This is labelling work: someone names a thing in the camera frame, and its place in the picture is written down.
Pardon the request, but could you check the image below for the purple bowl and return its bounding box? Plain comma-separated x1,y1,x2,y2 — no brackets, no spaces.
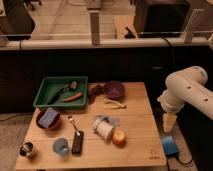
104,81,125,99

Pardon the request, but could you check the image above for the green plastic tray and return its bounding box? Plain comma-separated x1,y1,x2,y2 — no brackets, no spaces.
33,76,88,110

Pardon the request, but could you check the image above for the orange apple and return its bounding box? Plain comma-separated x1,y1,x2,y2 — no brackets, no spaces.
112,130,126,146

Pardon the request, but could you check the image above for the brown bowl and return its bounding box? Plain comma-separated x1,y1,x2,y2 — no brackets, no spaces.
36,108,61,130

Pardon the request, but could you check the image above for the dark green cucumber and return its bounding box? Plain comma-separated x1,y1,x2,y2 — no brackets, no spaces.
47,88,65,105

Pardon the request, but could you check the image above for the blue plastic cup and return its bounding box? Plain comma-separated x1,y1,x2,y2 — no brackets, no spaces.
53,138,69,156

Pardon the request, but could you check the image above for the grey angled post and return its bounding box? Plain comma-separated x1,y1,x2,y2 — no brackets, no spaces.
180,9,204,43

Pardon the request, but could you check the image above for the yellow banana peel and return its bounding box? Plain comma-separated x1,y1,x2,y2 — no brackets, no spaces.
104,99,126,109

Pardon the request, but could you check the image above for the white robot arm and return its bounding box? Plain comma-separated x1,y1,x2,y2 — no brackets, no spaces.
157,66,213,132

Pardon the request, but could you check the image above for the orange carrot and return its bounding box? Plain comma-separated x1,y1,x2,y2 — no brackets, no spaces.
62,92,83,102

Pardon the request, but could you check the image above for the black office chair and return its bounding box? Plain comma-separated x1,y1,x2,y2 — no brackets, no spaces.
0,0,35,41

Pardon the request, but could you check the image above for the white cylindrical container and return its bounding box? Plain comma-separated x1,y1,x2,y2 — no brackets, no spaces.
93,118,115,140

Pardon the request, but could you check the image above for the black object on desk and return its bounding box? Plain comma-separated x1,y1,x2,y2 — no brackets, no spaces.
124,27,137,39

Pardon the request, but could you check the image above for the blue sponge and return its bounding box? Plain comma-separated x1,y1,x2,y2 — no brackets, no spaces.
38,108,58,128

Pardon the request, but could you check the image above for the blue box on floor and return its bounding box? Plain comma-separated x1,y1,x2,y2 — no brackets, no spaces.
161,136,179,156

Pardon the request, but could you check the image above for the grey metal post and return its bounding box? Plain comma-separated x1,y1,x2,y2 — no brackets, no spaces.
90,10,100,45

